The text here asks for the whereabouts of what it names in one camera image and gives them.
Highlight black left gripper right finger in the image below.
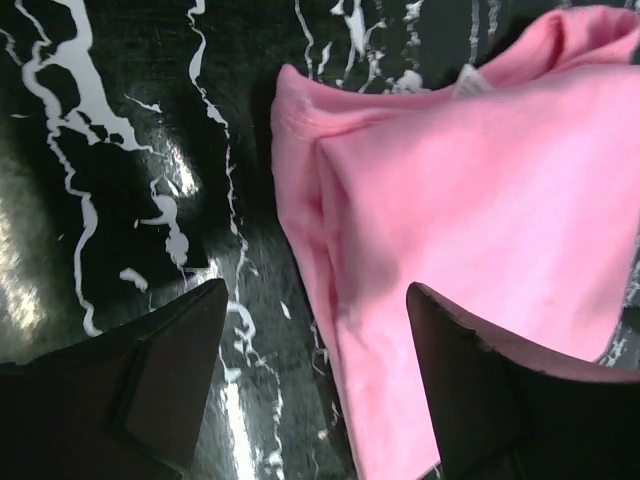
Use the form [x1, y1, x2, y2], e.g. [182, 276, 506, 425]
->
[407, 283, 639, 479]

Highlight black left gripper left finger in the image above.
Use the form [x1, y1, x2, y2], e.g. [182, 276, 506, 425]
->
[1, 279, 228, 479]

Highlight pink t shirt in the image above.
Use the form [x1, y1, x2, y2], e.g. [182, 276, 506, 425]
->
[271, 5, 639, 479]

